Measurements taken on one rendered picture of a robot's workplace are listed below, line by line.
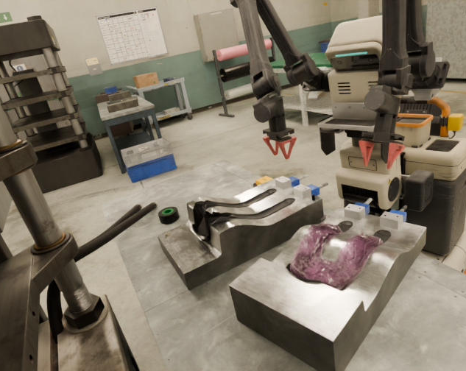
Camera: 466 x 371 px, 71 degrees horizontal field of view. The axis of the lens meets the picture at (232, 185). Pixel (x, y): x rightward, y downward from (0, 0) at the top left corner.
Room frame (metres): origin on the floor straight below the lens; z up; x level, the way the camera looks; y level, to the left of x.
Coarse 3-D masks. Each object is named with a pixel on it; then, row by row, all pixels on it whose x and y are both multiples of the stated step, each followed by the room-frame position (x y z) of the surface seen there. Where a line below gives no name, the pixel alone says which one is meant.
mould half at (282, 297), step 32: (288, 256) 0.70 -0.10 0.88; (384, 256) 0.60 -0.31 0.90; (416, 256) 0.68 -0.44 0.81; (256, 288) 0.57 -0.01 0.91; (288, 288) 0.55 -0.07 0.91; (320, 288) 0.53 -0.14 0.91; (352, 288) 0.55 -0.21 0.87; (384, 288) 0.54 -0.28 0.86; (256, 320) 0.54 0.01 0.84; (288, 320) 0.47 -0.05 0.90; (320, 320) 0.45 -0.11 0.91; (352, 320) 0.44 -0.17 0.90; (288, 352) 0.48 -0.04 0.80; (320, 352) 0.42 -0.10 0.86; (352, 352) 0.44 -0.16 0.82
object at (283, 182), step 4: (292, 176) 1.12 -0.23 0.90; (304, 176) 1.12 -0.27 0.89; (276, 180) 1.09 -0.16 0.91; (280, 180) 1.08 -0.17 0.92; (284, 180) 1.07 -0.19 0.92; (288, 180) 1.07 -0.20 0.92; (292, 180) 1.08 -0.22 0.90; (296, 180) 1.08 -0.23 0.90; (276, 184) 1.10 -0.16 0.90; (280, 184) 1.07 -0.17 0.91; (284, 184) 1.06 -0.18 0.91; (288, 184) 1.07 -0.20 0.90; (292, 184) 1.08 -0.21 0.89; (296, 184) 1.08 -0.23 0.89; (284, 188) 1.06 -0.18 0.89
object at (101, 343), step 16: (48, 320) 0.75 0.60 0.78; (64, 320) 0.74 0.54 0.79; (112, 320) 0.70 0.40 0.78; (48, 336) 0.69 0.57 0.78; (64, 336) 0.67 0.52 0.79; (80, 336) 0.66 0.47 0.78; (96, 336) 0.65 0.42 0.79; (112, 336) 0.64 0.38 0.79; (48, 352) 0.63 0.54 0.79; (64, 352) 0.62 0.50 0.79; (80, 352) 0.61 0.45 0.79; (96, 352) 0.60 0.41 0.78; (112, 352) 0.59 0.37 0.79; (48, 368) 0.58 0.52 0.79; (64, 368) 0.57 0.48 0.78; (80, 368) 0.56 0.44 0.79; (96, 368) 0.55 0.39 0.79; (112, 368) 0.54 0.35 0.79; (128, 368) 0.58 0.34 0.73
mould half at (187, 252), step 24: (288, 192) 1.03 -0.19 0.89; (192, 216) 0.98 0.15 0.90; (288, 216) 0.88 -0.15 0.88; (312, 216) 0.92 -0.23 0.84; (168, 240) 0.92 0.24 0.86; (192, 240) 0.89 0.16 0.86; (216, 240) 0.80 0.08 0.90; (240, 240) 0.81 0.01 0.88; (264, 240) 0.84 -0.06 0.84; (192, 264) 0.77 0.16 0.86; (216, 264) 0.77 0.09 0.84; (192, 288) 0.74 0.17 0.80
